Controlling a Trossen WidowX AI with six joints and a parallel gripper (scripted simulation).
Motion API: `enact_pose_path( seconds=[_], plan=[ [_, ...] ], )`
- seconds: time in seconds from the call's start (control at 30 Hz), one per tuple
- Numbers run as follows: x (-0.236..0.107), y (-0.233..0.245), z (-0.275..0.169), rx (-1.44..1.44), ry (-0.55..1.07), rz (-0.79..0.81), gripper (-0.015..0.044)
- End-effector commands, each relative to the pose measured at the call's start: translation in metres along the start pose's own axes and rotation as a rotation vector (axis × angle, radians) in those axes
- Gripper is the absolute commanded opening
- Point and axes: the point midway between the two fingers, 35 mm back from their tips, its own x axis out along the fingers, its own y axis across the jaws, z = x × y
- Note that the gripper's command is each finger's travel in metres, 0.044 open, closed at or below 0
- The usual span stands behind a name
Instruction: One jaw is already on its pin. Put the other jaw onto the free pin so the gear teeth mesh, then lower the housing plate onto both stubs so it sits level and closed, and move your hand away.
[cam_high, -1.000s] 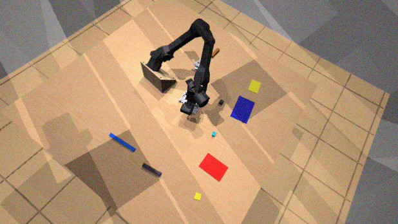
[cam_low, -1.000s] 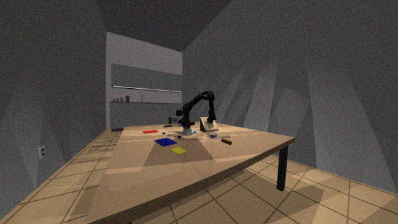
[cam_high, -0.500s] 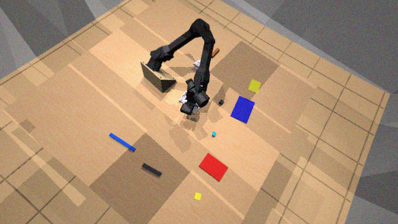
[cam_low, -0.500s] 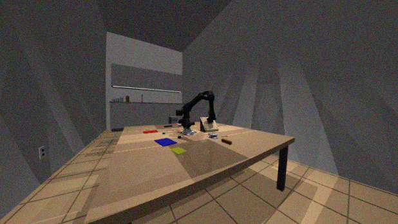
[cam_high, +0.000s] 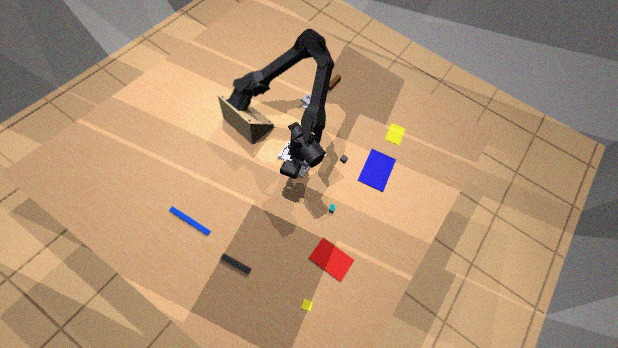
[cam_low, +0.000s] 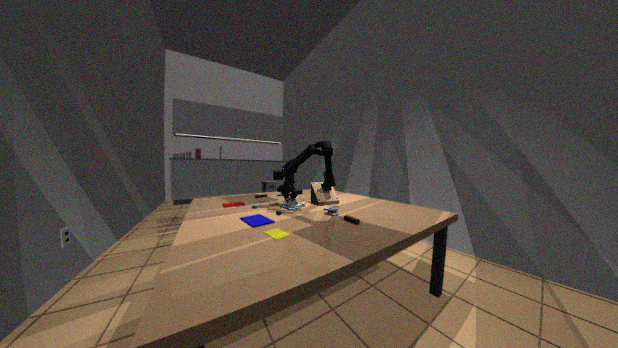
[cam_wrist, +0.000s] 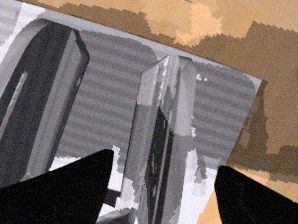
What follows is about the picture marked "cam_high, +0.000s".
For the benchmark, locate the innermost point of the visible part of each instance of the blue flat bar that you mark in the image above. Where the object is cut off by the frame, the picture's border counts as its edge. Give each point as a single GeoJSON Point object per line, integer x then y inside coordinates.
{"type": "Point", "coordinates": [190, 220]}

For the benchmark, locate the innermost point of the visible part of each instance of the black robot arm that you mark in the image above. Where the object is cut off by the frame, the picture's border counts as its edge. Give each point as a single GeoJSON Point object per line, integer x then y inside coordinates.
{"type": "Point", "coordinates": [254, 83]}

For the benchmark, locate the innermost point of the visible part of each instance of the dark grey flat bar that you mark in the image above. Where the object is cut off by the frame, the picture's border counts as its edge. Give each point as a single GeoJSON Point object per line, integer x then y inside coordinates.
{"type": "Point", "coordinates": [235, 263]}

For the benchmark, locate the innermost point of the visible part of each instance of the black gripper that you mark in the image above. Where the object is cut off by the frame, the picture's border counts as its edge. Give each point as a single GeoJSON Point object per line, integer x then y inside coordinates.
{"type": "Point", "coordinates": [291, 168]}

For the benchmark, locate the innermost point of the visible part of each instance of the blue flat rectangular plate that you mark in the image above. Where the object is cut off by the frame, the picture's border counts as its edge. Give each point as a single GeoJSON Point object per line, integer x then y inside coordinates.
{"type": "Point", "coordinates": [376, 170]}

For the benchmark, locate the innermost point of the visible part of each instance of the red flat rectangular plate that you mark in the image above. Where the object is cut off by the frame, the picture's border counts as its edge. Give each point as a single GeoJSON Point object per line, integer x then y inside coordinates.
{"type": "Point", "coordinates": [331, 259]}

